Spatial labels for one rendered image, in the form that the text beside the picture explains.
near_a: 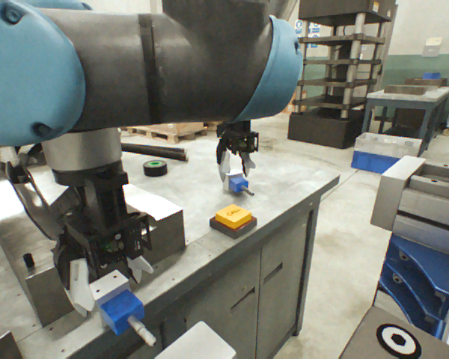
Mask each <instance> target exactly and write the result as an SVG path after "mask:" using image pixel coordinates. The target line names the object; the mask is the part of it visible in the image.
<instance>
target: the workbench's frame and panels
mask: <svg viewBox="0 0 449 359"><path fill-rule="evenodd" d="M339 179H340V176H339V177H337V178H335V179H334V180H332V181H331V182H329V183H328V184H326V185H324V186H323V187H322V188H320V189H319V190H317V191H315V192H314V193H313V194H311V195H310V196H309V197H307V198H306V199H304V200H303V201H302V202H301V203H299V204H297V205H295V206H293V207H292V208H290V209H288V210H287V211H286V212H284V213H283V214H281V215H279V216H278V217H277V218H275V219H274V220H272V221H270V222H269V223H268V224H266V225H265V226H263V227H262V228H261V229H259V230H258V231H257V232H255V233H253V234H252V235H250V236H249V237H248V238H247V239H245V240H242V241H241V242H239V243H238V244H236V245H234V246H233V247H232V248H230V249H229V250H227V251H226V252H225V253H223V254H222V255H221V256H219V257H217V258H216V259H214V260H213V261H212V262H210V263H208V264H207V265H205V266H204V267H203V268H201V269H199V270H198V271H197V272H195V273H194V274H192V275H191V276H189V277H188V278H186V279H185V280H184V281H183V282H181V283H179V284H178V285H176V286H175V287H174V288H171V289H169V290H168V291H167V292H165V293H163V294H162V295H160V296H159V297H158V298H156V299H154V300H153V301H151V302H150V303H149V304H147V305H146V306H144V307H143V308H144V317H143V318H142V319H140V320H139V321H140V322H141V323H142V324H143V325H144V326H145V328H146V329H147V331H149V332H150V334H152V335H153V337H155V338H156V341H157V344H156V345H155V346H149V345H148V343H146V342H145V340H143V339H142V337H140V336H139V335H137V333H136V332H135V331H134V330H133V328H132V327H131V328H129V329H128V330H126V331H124V332H123V333H122V334H121V335H120V336H117V335H116V334H115V332H114V331H113V330H112V329H111V330H109V331H107V332H106V333H104V334H103V335H102V336H100V337H98V338H97V339H95V341H93V342H92V343H90V344H88V345H87V346H86V347H84V348H83V349H81V350H79V351H78V352H77V353H75V354H74V355H72V356H70V357H69V358H68V359H154V358H155V357H156V356H157V355H159V354H160V353H161V352H163V351H164V350H165V349H166V348H168V347H169V346H170V345H171V344H172V343H173V342H175V341H177V340H178V339H180V338H181V337H182V336H183V335H184V334H185V333H186V332H187V331H188V330H190V329H191V328H192V327H194V326H195V325H196V324H198V323H199V322H204V323H205V324H206V325H207V326H208V327H210V328H211V329H212V330H213V331H214V332H215V333H216V334H217V335H219V336H220V337H221V338H222V339H223V340H224V341H225V342H226V343H228V344H229V346H230V347H231V348H232V349H233V350H234V351H235V352H236V359H273V358H274V356H276V355H277V353H278V352H279V350H280V349H281V347H282V346H283V345H284V344H285V343H286V342H287V340H288V339H289V338H290V336H293V337H297V336H298V335H299V332H300V331H301V329H302V322H303V316H304V311H305V302H306V296H307V291H308V281H309V277H310V271H311V261H312V256H313V250H314V237H315V231H316V225H317V216H318V211H319V206H320V198H321V196H322V195H323V194H325V193H326V192H327V191H329V190H330V189H332V188H333V187H335V186H336V185H337V184H338V183H339Z"/></svg>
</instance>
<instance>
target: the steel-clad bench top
mask: <svg viewBox="0 0 449 359"><path fill-rule="evenodd" d="M217 146H218V142H215V141H210V140H207V139H202V140H199V141H193V142H190V143H187V144H182V145H179V146H176V148H185V149H187V150H188V152H187V154H189V161H188V162H184V161H178V160H173V159H164V158H159V157H154V156H146V155H140V156H135V157H132V158H128V159H123V160H122V163H123V170H124V171H126V172H127V173H128V178H129V182H130V183H131V184H133V185H134V186H136V187H138V188H141V189H143V190H145V191H147V192H149V193H151V194H153V195H155V196H159V197H161V198H163V199H165V200H167V201H168V202H170V203H174V204H176V205H178V206H180V207H182V208H183V216H184V226H185V236H186V247H184V248H182V249H180V250H178V251H177V252H175V253H173V254H172V255H170V256H168V257H166V258H165V259H163V260H161V261H159V262H157V263H156V264H154V265H152V266H151V268H152V270H153V273H152V274H150V273H148V272H145V271H142V272H141V282H140V284H137V283H136V282H135V281H134V280H133V279H132V278H130V279H129V285H130V289H131V292H133V293H134V294H135V295H136V296H137V297H138V298H139V300H140V301H142V304H143V307H144V306H146V305H147V304H149V303H150V302H151V301H153V300H154V299H156V298H158V297H159V296H160V295H162V294H163V293H165V292H167V291H168V290H169V289H171V288H174V287H175V286H176V285H178V284H179V283H181V282H183V281H184V280H185V279H186V278H188V277H189V276H191V275H192V274H194V273H195V272H197V271H198V270H199V269H201V268H203V267H204V266H205V265H207V264H208V263H210V262H212V261H213V260H214V259H216V258H217V257H219V256H221V255H222V254H223V253H225V252H226V251H227V250H229V249H230V248H232V247H233V246H234V245H236V244H238V243H239V242H241V241H242V240H245V239H247V238H248V237H249V236H250V235H252V234H253V233H255V232H257V231H258V230H259V229H261V228H262V227H263V226H265V225H266V224H268V223H269V222H270V221H272V220H274V219H275V218H277V217H278V216H279V215H281V214H283V213H284V212H286V211H287V210H288V209H290V208H292V207H293V206H295V205H297V204H299V203H301V202H302V201H303V200H304V199H306V198H307V197H309V196H310V195H311V194H313V193H314V192H315V191H317V190H319V189H320V188H322V187H323V186H324V185H326V184H328V183H329V182H331V181H332V180H334V179H335V178H337V177H339V176H340V175H341V174H339V173H336V172H334V171H328V170H325V169H321V168H316V167H313V166H310V165H309V166H307V165H302V164H299V163H295V162H291V161H287V160H284V159H279V158H275V157H272V156H267V155H263V154H261V153H256V152H254V153H250V156H251V159H252V160H253V161H254V162H255V164H256V168H255V169H251V168H250V171H249V174H248V176H247V177H246V176H245V174H244V172H243V170H242V164H241V163H242V160H241V158H240V157H239V154H237V155H236V156H235V155H234V154H232V153H231V151H230V150H228V149H227V151H229V153H230V158H229V164H230V169H231V170H236V169H237V170H240V171H242V172H243V178H244V179H246V180H248V181H249V185H248V189H249V190H251V191H252V192H254V196H253V197H251V196H250V195H249V194H247V193H246V192H244V191H241V192H238V193H235V192H234V191H230V192H227V191H226V190H225V189H224V188H223V182H222V179H221V177H220V175H219V169H218V164H217V158H216V148H217ZM153 160H162V161H165V162H167V168H168V172H167V174H165V175H163V176H160V177H147V176H146V175H144V166H143V164H144V163H145V162H149V161H153ZM231 204H234V205H236V206H239V207H241V208H243V209H246V210H248V211H250V212H251V215H252V216H254V217H256V218H257V226H256V227H254V228H253V229H251V230H249V231H248V232H247V233H245V234H243V235H242V236H240V237H239V238H238V239H236V240H233V239H231V238H229V237H227V236H226V235H225V234H223V233H220V232H219V231H217V230H215V229H213V228H211V227H210V219H211V218H212V217H214V216H216V212H218V211H220V210H222V209H224V208H226V207H227V206H229V205H231ZM0 324H2V325H3V326H5V327H6V328H8V329H9V330H11V332H12V334H13V337H14V339H15V341H16V344H17V345H18V347H19V348H18V349H19V352H20V354H21V356H22V359H68V358H69V357H70V356H72V355H74V354H75V353H77V352H78V351H79V350H81V349H83V348H84V347H86V346H87V345H88V344H90V343H92V342H93V341H95V339H97V338H98V337H100V336H102V335H103V334H104V333H106V332H107V331H109V330H111V328H110V327H109V326H108V325H107V326H105V327H104V328H102V327H101V326H100V325H99V323H98V322H97V321H96V319H95V318H94V317H93V316H92V315H91V312H90V311H88V315H87V316H86V317H84V316H82V315H81V313H79V312H78V311H77V309H75V310H73V311H72V312H70V313H68V314H67V315H65V316H62V317H61V318H60V319H57V320H56V321H54V322H52V323H51V324H49V325H47V326H46V327H44V328H43V326H42V325H41V324H40V322H39V320H38V318H37V316H36V314H35V312H34V310H33V308H32V306H31V304H30V302H29V300H28V298H27V297H26V295H25V293H24V291H23V289H22V287H21V285H20V283H19V281H18V279H17V277H16V275H15V273H14V271H13V269H12V268H11V267H10V264H9V262H8V261H7V258H6V256H5V255H4V252H3V250H2V249H1V246H0Z"/></svg>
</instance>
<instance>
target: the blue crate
mask: <svg viewBox="0 0 449 359"><path fill-rule="evenodd" d="M399 160H401V159H399V158H394V157H389V156H381V155H377V154H373V153H365V152H361V151H356V150H354V152H353V157H352V163H351V167H352V168H358V169H362V170H365V171H372V172H375V173H378V174H383V173H384V172H385V171H387V170H388V169H389V168H390V167H391V166H392V165H394V164H395V163H396V162H398V161H399Z"/></svg>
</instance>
